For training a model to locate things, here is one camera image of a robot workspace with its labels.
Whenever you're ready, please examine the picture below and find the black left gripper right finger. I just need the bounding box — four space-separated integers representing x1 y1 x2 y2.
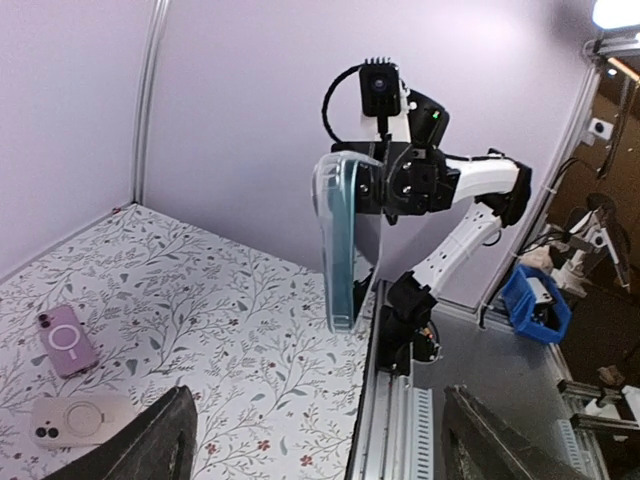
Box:
442 385 595 479

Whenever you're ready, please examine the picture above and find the purple phone with ring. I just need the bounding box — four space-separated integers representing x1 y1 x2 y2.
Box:
36 305 98 379

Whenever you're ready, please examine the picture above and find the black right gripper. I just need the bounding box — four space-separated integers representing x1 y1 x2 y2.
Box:
354 90 460 224

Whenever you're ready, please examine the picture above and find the front aluminium rail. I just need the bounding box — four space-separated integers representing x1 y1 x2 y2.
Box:
344 279 591 480

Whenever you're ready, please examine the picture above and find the blue phone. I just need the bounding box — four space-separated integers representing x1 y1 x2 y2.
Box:
311 151 383 333

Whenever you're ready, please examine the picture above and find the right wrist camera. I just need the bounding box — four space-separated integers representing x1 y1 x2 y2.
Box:
358 57 415 143

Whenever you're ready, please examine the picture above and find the floral patterned table mat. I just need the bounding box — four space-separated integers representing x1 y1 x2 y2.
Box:
1 206 370 479

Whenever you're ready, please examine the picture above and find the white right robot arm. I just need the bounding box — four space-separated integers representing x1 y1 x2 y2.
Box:
355 90 532 375

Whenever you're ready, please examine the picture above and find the ceiling light bar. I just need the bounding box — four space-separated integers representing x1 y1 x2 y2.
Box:
592 0 640 30

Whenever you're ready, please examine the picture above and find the blue storage bin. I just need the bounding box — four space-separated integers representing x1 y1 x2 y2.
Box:
501 265 572 344

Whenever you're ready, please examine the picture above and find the aluminium frame post back right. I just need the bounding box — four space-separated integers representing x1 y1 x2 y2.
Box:
132 0 172 204

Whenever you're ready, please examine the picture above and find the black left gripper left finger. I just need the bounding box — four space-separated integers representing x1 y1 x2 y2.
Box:
47 385 198 480

